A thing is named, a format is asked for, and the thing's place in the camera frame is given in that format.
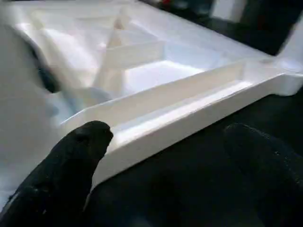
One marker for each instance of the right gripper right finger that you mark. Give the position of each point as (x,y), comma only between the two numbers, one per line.
(272,179)

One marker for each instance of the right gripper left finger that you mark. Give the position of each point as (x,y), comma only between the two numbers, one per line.
(59,179)

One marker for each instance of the white glass door cabinet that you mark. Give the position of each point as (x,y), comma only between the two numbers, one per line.
(225,9)

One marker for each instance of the white plastic table top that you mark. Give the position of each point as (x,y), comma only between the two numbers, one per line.
(165,82)

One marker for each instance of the black work mat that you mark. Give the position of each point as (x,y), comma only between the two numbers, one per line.
(189,177)

